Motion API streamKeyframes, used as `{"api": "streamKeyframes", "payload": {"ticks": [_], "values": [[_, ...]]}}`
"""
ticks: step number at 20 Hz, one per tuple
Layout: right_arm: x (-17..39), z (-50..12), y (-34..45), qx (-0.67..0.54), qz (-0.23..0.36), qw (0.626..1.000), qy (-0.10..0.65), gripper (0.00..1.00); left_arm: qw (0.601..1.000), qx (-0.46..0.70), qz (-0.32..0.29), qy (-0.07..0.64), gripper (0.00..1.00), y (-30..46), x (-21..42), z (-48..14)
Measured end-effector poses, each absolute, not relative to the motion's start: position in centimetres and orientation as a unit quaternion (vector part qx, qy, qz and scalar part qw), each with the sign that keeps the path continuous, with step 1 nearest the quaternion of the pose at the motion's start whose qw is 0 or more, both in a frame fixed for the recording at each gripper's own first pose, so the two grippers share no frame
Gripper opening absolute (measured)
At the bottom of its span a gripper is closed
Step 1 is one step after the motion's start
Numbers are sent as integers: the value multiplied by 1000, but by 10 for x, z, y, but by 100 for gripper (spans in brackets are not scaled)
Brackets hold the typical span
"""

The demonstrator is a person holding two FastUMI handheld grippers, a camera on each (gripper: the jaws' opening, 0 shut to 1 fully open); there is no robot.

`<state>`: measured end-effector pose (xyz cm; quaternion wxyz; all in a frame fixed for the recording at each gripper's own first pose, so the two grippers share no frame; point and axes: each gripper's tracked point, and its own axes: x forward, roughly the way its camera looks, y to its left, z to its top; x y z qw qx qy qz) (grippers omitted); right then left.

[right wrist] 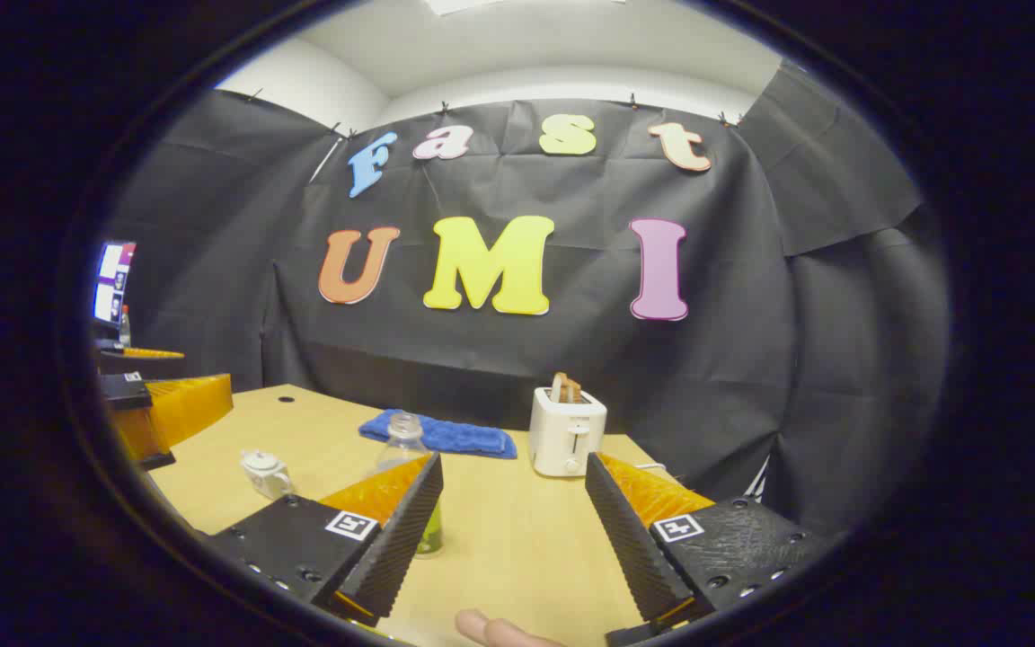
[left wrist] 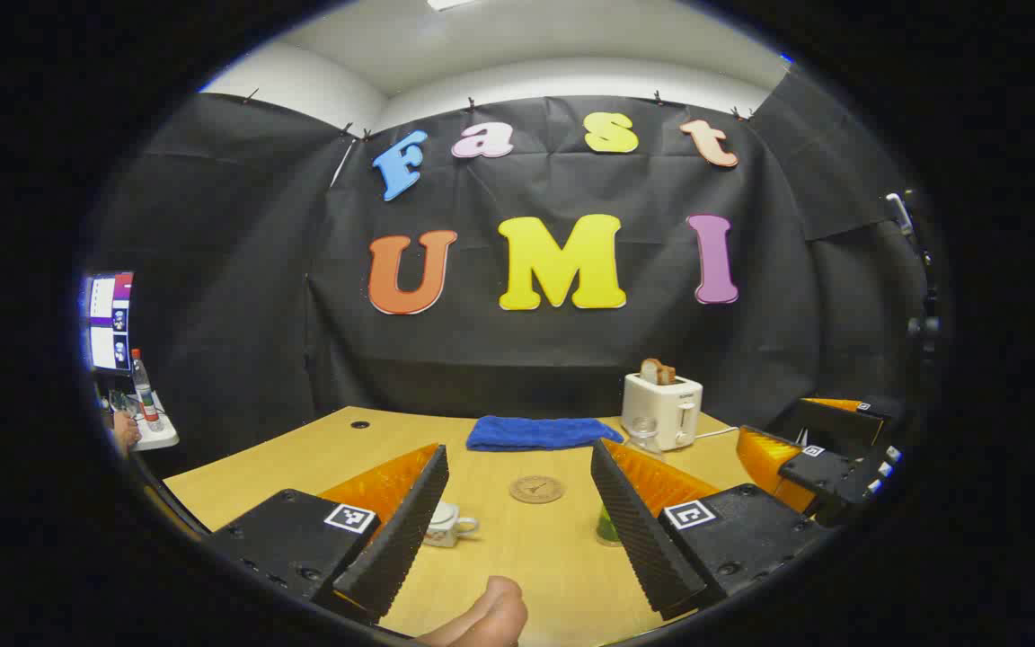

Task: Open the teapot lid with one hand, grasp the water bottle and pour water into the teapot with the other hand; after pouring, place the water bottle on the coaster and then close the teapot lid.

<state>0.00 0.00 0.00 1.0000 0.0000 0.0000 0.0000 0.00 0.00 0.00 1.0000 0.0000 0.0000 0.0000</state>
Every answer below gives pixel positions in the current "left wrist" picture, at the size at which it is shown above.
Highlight computer monitor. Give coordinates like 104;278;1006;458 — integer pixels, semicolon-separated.
79;271;135;374

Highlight white floral teacup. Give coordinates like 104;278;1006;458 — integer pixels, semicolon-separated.
423;501;481;549

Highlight white side table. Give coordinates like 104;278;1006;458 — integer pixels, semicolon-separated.
109;391;181;452

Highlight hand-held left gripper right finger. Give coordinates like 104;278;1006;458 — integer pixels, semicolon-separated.
590;438;833;621

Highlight blue folded towel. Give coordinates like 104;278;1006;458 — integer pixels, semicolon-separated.
466;414;624;452

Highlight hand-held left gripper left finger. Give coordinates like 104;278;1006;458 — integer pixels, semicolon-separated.
203;442;450;627

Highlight red cap clear bottle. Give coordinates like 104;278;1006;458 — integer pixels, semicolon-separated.
129;349;164;432

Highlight white toaster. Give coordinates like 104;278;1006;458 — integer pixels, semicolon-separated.
621;371;704;452

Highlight black tripod stand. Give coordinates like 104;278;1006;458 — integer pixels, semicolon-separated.
884;191;942;360

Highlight round wooden coaster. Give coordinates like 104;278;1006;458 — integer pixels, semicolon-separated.
509;474;566;505

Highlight green label water bottle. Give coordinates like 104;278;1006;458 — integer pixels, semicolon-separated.
596;415;667;547

